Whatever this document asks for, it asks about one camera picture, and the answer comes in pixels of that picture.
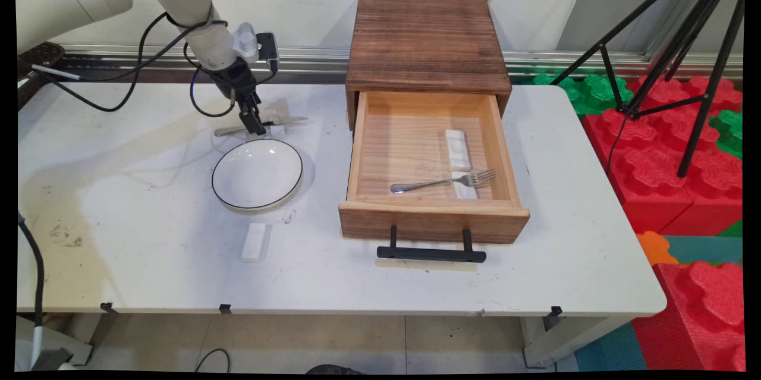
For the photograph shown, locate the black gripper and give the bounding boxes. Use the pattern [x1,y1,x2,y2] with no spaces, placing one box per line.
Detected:
[212,58,268,136]

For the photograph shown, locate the silver table knife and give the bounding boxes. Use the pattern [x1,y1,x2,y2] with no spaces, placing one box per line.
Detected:
[214,117,310,137]

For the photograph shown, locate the white ceramic cutlery rest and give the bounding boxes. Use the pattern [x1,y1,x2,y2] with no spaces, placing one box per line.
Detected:
[451,171,479,200]
[445,129,471,171]
[240,222,272,263]
[265,102,291,131]

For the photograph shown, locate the white plate black rim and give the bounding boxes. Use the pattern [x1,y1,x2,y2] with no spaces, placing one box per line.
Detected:
[212,139,304,212]

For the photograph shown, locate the light wooden drawer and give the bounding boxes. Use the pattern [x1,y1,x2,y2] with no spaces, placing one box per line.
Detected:
[338,91,530,245]

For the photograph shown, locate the dark wooden drawer cabinet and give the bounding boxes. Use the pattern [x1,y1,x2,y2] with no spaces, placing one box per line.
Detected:
[345,0,512,131]

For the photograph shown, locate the silver fork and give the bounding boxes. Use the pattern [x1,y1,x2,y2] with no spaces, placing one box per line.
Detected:
[390,168,496,194]

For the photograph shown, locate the white table leg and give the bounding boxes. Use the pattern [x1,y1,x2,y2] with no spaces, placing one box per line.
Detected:
[522,316,619,369]
[17,313,103,367]

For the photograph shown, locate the green foam block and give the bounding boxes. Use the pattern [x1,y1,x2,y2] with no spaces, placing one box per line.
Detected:
[532,74,634,116]
[709,109,744,159]

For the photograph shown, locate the large red foam block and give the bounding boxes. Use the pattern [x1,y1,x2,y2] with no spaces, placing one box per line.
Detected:
[581,76,744,237]

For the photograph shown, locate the orange foam piece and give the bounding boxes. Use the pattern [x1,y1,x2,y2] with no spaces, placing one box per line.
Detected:
[636,231,679,266]

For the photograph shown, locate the black tripod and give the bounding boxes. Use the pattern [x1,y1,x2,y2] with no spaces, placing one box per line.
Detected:
[550,0,747,178]

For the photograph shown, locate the teal foam mat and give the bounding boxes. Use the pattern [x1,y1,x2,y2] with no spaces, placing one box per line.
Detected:
[663,235,744,265]

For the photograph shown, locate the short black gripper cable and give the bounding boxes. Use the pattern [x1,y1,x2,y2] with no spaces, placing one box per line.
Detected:
[182,41,280,118]

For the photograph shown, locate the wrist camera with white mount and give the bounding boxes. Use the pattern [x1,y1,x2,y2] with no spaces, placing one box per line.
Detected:
[232,21,279,73]

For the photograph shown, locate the long black arm cable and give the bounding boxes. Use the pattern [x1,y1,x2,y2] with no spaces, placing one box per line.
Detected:
[17,11,229,363]

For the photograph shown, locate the aluminium wall rail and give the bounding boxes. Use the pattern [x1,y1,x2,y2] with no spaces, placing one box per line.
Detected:
[54,44,744,84]

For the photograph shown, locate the black drawer handle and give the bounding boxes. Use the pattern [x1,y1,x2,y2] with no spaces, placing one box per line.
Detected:
[376,225,487,263]

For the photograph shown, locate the black floor cable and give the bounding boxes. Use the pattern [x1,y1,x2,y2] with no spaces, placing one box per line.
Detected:
[195,348,231,373]

